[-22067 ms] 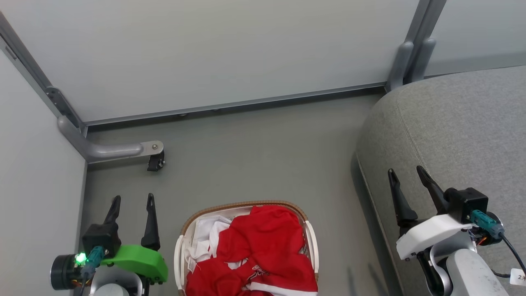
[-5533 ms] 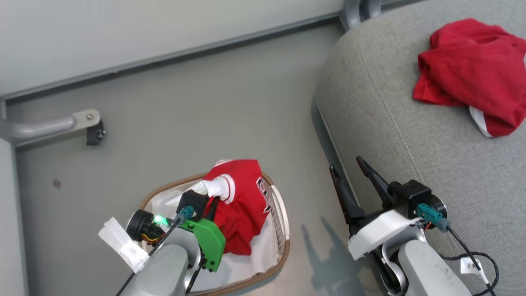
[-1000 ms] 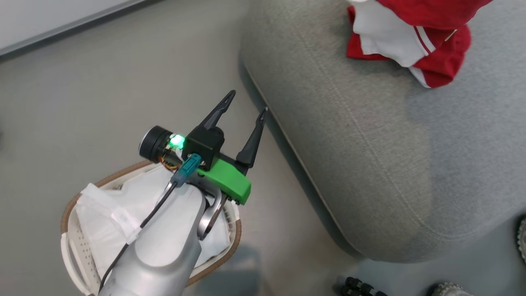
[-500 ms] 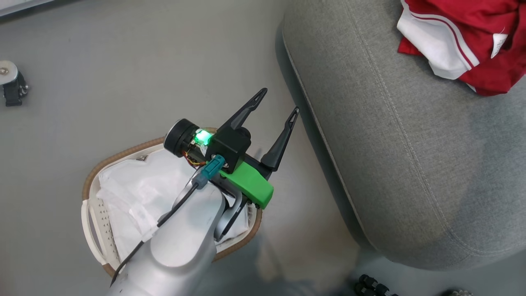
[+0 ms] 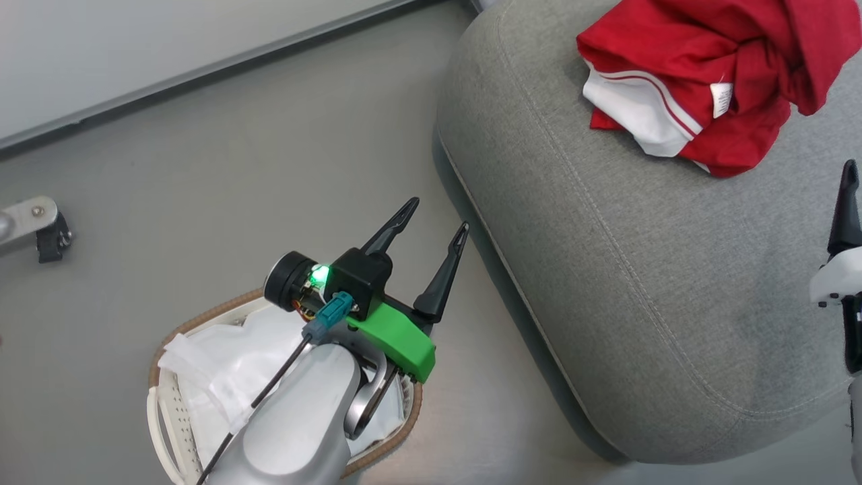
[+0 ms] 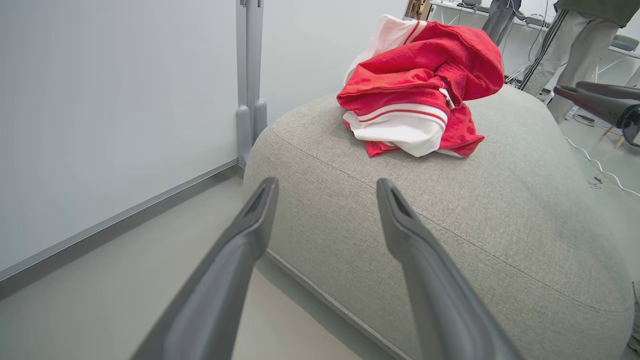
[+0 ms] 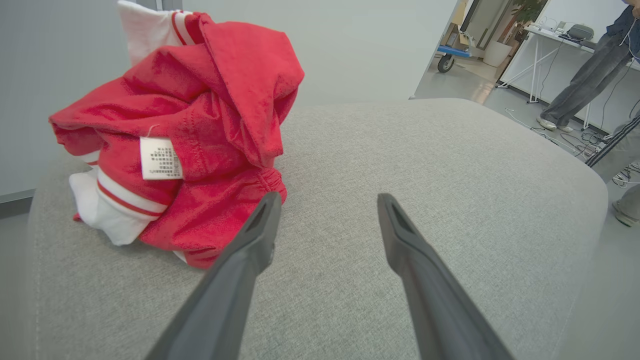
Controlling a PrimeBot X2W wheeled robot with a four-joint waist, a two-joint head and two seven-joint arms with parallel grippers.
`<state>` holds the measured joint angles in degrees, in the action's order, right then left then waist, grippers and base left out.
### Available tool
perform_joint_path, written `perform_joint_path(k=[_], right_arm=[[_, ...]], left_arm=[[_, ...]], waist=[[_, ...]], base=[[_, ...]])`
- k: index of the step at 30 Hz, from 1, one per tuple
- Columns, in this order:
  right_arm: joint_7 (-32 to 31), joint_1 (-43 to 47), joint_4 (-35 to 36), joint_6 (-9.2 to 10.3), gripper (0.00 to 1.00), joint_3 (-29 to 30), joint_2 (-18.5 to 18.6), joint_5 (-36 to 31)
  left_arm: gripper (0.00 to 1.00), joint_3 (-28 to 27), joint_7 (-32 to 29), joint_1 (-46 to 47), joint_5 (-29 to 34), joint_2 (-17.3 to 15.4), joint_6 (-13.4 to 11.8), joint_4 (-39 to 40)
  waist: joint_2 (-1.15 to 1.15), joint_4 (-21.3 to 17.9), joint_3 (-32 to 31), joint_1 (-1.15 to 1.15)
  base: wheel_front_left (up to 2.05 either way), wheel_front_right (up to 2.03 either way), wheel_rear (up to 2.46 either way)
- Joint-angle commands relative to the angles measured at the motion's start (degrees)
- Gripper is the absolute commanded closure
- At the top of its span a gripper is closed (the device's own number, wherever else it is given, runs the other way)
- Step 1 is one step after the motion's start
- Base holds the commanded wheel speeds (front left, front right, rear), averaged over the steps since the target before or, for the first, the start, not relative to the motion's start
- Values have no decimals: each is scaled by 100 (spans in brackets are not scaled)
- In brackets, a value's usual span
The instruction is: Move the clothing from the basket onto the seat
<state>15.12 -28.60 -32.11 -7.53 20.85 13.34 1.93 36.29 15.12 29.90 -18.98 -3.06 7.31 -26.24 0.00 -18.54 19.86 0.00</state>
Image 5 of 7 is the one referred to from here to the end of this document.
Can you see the white laundry basket brown rim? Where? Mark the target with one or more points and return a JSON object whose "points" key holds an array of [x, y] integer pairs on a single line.
{"points": [[165, 417]]}

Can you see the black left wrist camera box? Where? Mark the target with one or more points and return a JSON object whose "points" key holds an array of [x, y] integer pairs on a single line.
{"points": [[360, 277]]}

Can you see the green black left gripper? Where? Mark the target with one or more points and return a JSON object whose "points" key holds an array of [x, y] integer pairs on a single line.
{"points": [[401, 340]]}

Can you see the black caster wheel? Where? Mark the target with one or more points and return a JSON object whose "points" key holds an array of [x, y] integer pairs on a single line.
{"points": [[54, 239]]}

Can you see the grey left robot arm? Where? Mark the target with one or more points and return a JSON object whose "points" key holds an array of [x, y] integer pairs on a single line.
{"points": [[296, 424]]}

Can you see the grey partition bottom rail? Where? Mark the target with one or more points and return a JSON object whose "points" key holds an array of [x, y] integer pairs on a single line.
{"points": [[168, 74]]}

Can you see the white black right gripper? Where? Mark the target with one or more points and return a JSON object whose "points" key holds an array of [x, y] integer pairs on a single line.
{"points": [[842, 276]]}

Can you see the grey partition support foot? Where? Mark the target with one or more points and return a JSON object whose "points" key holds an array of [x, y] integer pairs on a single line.
{"points": [[23, 219]]}

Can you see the red garment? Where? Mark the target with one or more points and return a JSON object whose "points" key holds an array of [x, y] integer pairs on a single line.
{"points": [[727, 47]]}

